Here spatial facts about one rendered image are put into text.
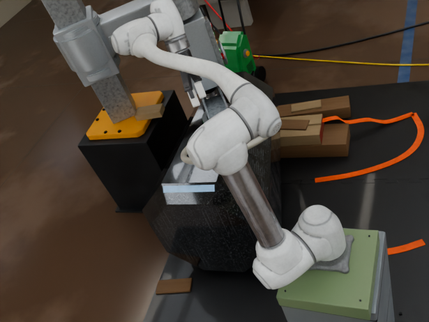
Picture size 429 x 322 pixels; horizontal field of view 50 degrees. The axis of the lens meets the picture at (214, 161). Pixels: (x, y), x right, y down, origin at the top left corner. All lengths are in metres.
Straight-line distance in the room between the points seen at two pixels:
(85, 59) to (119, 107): 0.46
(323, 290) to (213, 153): 0.80
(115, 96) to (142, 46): 1.65
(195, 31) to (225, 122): 1.13
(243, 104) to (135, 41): 0.49
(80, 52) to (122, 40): 1.39
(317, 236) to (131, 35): 1.02
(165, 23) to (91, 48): 1.36
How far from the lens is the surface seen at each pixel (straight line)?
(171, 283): 3.26
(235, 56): 4.37
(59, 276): 3.85
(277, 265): 1.77
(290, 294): 1.98
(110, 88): 3.33
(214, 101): 2.66
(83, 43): 3.11
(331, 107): 3.95
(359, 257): 2.01
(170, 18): 1.83
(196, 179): 2.59
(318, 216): 1.81
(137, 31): 1.76
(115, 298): 3.45
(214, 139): 1.43
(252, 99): 1.51
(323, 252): 1.86
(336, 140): 3.60
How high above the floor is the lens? 2.55
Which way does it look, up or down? 40 degrees down
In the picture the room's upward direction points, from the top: 23 degrees counter-clockwise
